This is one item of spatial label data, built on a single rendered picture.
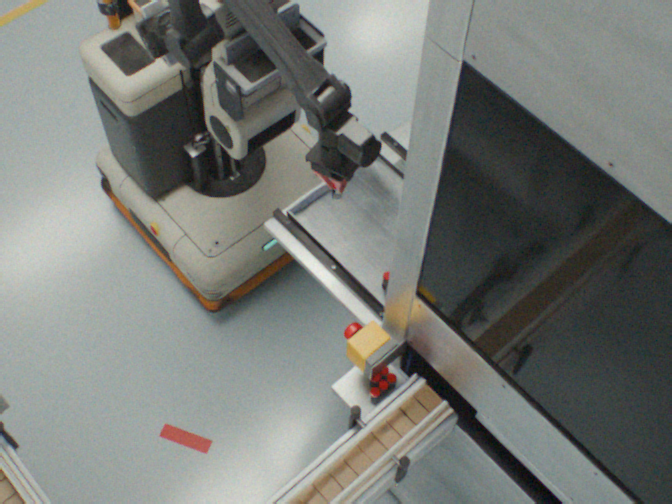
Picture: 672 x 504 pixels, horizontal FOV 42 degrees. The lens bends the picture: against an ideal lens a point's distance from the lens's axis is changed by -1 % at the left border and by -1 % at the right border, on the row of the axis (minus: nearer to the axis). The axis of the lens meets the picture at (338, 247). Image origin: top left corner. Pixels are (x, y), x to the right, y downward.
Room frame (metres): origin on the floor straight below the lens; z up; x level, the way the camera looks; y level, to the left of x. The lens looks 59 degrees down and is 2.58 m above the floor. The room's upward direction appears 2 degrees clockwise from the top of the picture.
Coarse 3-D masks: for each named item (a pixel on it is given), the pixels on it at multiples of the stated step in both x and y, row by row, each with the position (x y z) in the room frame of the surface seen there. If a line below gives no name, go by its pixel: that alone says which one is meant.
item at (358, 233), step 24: (360, 168) 1.24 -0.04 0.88; (384, 168) 1.23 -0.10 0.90; (312, 192) 1.14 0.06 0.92; (360, 192) 1.17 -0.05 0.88; (384, 192) 1.18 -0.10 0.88; (288, 216) 1.09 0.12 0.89; (312, 216) 1.10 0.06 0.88; (336, 216) 1.10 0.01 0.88; (360, 216) 1.11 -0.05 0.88; (384, 216) 1.11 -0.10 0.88; (312, 240) 1.03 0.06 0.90; (336, 240) 1.04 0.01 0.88; (360, 240) 1.04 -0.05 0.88; (384, 240) 1.04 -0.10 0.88; (336, 264) 0.97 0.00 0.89; (360, 264) 0.98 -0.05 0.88; (384, 264) 0.98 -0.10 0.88
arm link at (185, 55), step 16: (176, 0) 1.25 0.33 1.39; (192, 0) 1.26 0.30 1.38; (176, 16) 1.27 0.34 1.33; (192, 16) 1.26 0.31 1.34; (208, 16) 1.31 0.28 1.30; (176, 32) 1.26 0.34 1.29; (192, 32) 1.26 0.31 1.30; (176, 48) 1.26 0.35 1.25; (192, 48) 1.26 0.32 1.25; (192, 64) 1.25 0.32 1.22
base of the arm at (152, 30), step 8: (168, 8) 1.41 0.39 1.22; (152, 16) 1.38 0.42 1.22; (160, 16) 1.37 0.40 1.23; (168, 16) 1.36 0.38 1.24; (136, 24) 1.36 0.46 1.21; (144, 24) 1.36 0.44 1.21; (152, 24) 1.36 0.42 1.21; (160, 24) 1.35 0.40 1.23; (144, 32) 1.36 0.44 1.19; (152, 32) 1.35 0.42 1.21; (160, 32) 1.34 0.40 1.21; (144, 40) 1.34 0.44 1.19; (152, 40) 1.35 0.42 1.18; (160, 40) 1.33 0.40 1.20; (152, 48) 1.34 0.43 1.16; (160, 48) 1.34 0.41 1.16; (152, 56) 1.32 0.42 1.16; (160, 56) 1.33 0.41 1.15
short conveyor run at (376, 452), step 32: (416, 384) 0.66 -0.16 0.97; (352, 416) 0.58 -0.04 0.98; (384, 416) 0.59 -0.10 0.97; (416, 416) 0.61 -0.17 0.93; (448, 416) 0.61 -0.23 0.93; (352, 448) 0.54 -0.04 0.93; (384, 448) 0.54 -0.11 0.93; (416, 448) 0.54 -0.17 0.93; (320, 480) 0.47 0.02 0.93; (352, 480) 0.47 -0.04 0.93; (384, 480) 0.48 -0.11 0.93
